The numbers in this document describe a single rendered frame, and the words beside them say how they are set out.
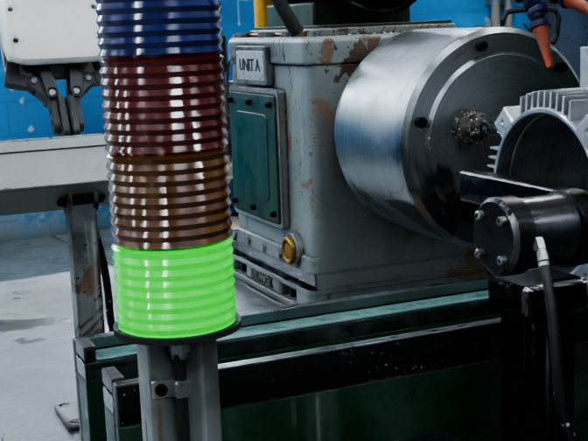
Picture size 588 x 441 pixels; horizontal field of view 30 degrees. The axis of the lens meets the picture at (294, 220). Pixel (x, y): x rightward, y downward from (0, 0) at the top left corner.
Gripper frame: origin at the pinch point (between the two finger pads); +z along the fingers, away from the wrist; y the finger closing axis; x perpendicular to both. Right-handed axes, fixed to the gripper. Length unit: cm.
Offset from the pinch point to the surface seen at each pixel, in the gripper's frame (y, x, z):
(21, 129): 84, 492, -210
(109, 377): -4.9, -20.8, 29.4
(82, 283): -0.6, 3.0, 15.9
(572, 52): 478, 488, -237
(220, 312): -6, -50, 32
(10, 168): -6.7, -3.5, 5.9
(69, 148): -1.0, -3.6, 4.4
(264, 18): 42, 40, -32
